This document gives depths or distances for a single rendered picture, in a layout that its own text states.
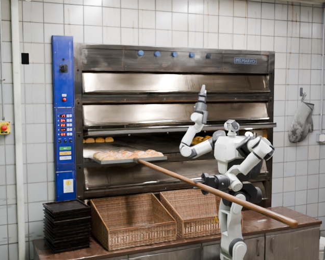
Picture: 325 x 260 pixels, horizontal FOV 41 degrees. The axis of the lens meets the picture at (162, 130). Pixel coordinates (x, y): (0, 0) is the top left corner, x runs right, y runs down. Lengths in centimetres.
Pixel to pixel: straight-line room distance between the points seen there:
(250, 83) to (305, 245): 153
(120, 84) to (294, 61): 181
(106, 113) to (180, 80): 73
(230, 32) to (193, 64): 48
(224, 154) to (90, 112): 118
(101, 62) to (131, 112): 48
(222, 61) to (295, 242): 172
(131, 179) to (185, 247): 74
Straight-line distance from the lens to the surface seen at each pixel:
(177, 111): 384
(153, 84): 373
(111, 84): 361
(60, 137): 350
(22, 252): 367
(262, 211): 203
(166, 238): 344
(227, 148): 299
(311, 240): 418
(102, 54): 362
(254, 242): 380
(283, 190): 458
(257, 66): 428
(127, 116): 366
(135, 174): 375
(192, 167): 397
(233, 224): 317
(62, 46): 350
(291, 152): 456
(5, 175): 352
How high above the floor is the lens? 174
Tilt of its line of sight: 5 degrees down
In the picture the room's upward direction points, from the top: straight up
